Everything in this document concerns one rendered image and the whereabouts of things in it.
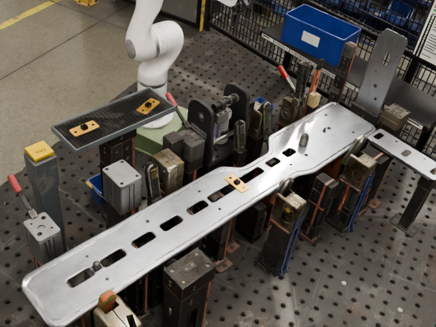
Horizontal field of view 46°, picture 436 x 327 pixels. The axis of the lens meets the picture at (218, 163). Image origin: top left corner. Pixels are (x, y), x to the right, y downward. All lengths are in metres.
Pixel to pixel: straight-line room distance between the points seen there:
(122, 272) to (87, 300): 0.12
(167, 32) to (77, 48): 2.35
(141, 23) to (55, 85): 2.02
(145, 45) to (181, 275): 0.90
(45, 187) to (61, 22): 3.20
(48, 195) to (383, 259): 1.20
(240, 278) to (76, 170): 0.80
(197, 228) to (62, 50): 2.95
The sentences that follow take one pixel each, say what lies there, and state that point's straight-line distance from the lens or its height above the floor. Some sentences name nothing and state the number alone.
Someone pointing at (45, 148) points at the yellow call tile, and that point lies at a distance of 1.53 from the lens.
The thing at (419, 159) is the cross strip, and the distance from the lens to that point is 2.00.
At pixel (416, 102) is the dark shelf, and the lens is 2.25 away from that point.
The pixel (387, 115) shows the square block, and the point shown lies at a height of 1.04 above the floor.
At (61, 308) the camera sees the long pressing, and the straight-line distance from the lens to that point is 1.37.
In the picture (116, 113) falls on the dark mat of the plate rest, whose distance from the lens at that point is 1.64.
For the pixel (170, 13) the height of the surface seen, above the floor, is 0.18.
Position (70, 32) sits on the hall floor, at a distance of 4.52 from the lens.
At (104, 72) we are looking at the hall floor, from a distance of 3.99.
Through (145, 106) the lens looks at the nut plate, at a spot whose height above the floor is 1.16.
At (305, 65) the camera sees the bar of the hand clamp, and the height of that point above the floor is 1.21.
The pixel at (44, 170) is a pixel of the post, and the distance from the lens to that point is 1.54.
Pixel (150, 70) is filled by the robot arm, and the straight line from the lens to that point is 2.04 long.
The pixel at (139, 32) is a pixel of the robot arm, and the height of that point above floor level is 1.24.
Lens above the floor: 2.15
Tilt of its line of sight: 42 degrees down
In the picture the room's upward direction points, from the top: 8 degrees clockwise
